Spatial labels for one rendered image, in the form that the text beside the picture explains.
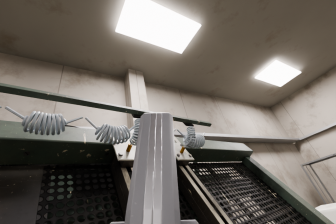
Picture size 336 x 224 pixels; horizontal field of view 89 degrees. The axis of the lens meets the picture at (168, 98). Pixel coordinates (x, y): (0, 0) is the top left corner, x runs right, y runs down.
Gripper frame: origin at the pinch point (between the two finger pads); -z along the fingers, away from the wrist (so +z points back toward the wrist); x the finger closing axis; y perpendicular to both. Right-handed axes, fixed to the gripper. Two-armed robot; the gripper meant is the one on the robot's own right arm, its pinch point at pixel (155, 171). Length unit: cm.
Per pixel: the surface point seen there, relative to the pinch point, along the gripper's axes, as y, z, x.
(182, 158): 64, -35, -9
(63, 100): 28, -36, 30
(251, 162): 107, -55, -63
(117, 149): 50, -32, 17
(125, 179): 51, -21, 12
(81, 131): 47, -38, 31
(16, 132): 36, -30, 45
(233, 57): 169, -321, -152
